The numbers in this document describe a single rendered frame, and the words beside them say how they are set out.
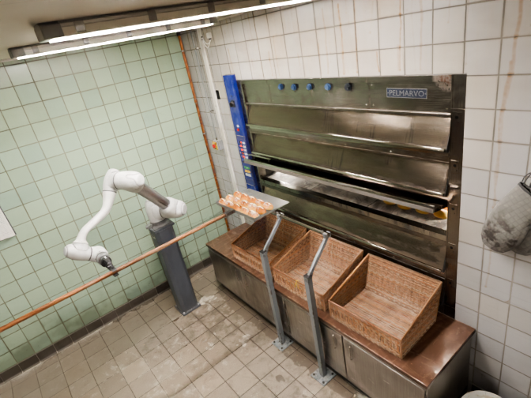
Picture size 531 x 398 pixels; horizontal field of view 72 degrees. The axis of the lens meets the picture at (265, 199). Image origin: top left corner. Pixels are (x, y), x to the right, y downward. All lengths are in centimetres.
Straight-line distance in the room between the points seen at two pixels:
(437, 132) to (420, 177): 29
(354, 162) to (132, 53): 232
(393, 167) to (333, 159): 48
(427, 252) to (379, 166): 62
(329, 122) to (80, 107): 220
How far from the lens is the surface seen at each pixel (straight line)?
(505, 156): 208
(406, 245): 262
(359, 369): 277
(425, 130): 222
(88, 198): 383
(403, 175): 238
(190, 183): 417
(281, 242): 351
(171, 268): 368
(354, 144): 253
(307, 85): 267
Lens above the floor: 246
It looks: 25 degrees down
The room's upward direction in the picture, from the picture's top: 11 degrees counter-clockwise
